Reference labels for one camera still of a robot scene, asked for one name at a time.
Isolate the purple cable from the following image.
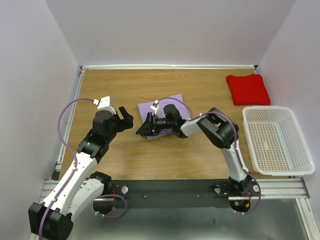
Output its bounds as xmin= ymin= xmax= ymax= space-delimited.
xmin=38 ymin=97 xmax=128 ymax=240
xmin=154 ymin=97 xmax=262 ymax=216

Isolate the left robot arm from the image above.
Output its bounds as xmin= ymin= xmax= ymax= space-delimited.
xmin=28 ymin=106 xmax=134 ymax=240

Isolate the white plastic basket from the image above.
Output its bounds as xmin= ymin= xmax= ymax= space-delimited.
xmin=242 ymin=105 xmax=315 ymax=177

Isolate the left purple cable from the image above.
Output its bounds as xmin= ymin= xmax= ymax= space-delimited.
xmin=38 ymin=97 xmax=128 ymax=240

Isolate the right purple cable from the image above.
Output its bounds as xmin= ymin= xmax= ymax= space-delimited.
xmin=154 ymin=97 xmax=262 ymax=216

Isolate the aluminium frame rail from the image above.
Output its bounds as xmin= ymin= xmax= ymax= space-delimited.
xmin=258 ymin=178 xmax=310 ymax=199

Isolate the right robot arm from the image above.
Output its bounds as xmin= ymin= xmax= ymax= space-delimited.
xmin=136 ymin=104 xmax=253 ymax=196

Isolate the folded red t-shirt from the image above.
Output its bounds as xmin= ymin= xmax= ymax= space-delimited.
xmin=226 ymin=74 xmax=271 ymax=106

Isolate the purple t-shirt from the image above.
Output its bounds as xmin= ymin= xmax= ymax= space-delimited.
xmin=138 ymin=94 xmax=193 ymax=140

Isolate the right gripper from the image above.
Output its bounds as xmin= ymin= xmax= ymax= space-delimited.
xmin=135 ymin=111 xmax=174 ymax=137

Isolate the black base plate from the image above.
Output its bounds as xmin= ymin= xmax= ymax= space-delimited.
xmin=93 ymin=179 xmax=260 ymax=212

